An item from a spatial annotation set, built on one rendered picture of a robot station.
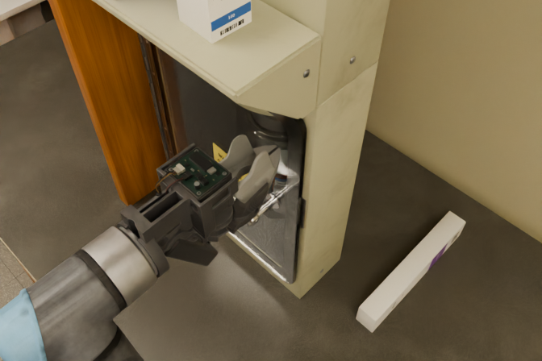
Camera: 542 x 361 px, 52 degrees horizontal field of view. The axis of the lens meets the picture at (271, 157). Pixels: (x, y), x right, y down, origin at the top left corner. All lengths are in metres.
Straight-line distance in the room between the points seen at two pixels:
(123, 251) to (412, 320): 0.58
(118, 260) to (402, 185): 0.72
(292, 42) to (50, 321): 0.34
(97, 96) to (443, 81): 0.61
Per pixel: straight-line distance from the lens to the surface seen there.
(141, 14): 0.57
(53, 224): 1.15
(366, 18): 0.59
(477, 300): 1.05
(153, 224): 0.55
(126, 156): 1.03
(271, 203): 0.77
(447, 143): 1.16
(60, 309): 0.55
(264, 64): 0.50
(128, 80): 0.93
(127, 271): 0.56
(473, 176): 1.18
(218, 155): 0.83
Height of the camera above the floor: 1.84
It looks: 50 degrees down
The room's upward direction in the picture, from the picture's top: straight up
